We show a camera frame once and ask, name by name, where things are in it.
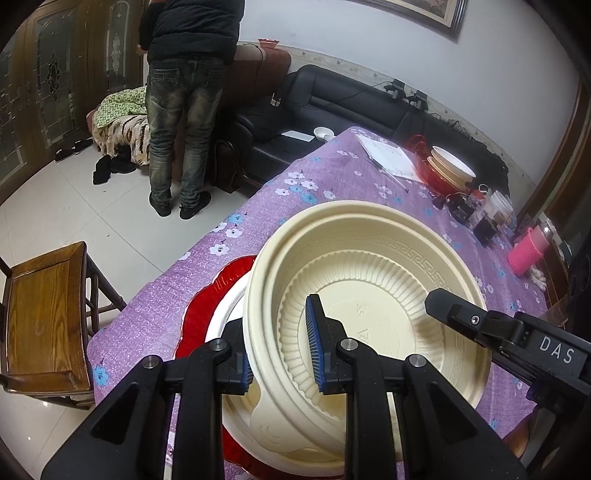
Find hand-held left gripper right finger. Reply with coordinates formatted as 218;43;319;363
304;294;529;480

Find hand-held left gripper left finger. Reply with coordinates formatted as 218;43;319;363
41;318;254;480

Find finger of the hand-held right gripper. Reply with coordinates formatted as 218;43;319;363
425;287;526;354

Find large red plastic plate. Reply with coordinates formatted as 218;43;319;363
173;255;352;480

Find wooden side cabinet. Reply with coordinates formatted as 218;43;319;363
540;256;573;305

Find bottle with pink knitted sleeve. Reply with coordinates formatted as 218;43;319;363
508;220;557;278

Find dark jar with brown lid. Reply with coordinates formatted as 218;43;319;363
473;213;497;243

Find black jar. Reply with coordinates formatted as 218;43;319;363
450;194;476;223

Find white plastic jar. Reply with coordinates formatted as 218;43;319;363
489;190;515;222

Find red bowl under stack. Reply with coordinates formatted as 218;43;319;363
406;135;476;192

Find purple floral tablecloth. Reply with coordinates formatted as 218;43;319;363
87;126;561;480

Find black pen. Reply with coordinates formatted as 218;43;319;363
369;154;411;193

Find white paper sheet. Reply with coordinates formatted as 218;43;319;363
355;134;416;181

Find brown leather bag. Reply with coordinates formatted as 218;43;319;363
213;138;252;193

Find wooden chair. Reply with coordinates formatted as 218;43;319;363
0;241;127;411

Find black clothes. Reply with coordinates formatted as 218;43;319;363
92;148;137;185

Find black leather sofa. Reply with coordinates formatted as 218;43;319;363
233;65;511;195

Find tiger print blanket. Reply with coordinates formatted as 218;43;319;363
92;113;151;166

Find brown sofa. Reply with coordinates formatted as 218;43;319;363
88;46;293;185

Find green patterned blanket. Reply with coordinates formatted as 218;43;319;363
95;88;148;127

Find framed painting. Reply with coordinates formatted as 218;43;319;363
355;0;469;44

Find wooden wardrobe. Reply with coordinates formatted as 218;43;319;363
0;0;155;204

